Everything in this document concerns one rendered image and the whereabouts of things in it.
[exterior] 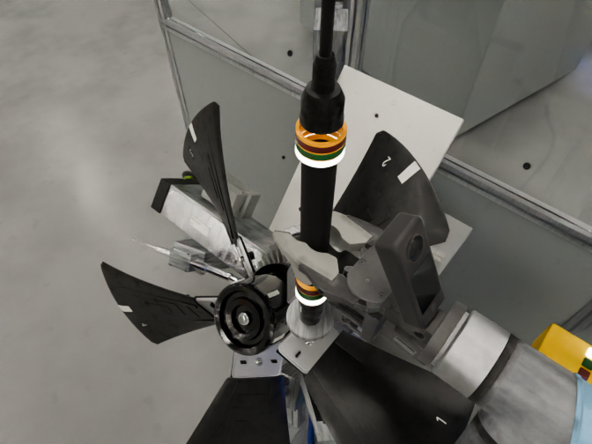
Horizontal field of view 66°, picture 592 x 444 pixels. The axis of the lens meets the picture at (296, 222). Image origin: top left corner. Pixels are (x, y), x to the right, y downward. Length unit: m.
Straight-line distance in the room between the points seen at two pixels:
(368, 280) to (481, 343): 0.12
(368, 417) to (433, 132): 0.50
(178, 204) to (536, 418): 0.79
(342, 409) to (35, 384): 1.69
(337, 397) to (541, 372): 0.35
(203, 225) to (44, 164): 2.13
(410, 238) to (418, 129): 0.50
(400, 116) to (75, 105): 2.73
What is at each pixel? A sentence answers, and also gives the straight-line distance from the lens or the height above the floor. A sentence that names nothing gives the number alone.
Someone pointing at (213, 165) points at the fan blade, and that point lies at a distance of 0.77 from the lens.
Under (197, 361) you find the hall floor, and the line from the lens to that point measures 2.06.
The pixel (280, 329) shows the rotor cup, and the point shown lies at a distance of 0.73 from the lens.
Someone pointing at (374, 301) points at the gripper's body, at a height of 1.49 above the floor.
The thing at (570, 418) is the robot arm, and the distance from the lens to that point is 0.47.
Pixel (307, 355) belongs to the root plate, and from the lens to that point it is 0.75.
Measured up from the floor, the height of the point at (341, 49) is 1.35.
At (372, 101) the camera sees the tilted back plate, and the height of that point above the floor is 1.33.
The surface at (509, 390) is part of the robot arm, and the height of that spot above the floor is 1.48.
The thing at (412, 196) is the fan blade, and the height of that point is 1.43.
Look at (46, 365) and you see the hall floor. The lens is 2.27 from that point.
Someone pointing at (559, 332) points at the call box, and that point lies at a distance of 1.02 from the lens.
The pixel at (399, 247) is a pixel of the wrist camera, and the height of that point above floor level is 1.57.
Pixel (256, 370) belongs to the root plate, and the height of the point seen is 1.10.
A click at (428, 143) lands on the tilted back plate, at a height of 1.32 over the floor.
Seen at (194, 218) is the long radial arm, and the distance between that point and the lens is 1.00.
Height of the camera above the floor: 1.89
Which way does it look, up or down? 53 degrees down
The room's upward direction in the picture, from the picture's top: straight up
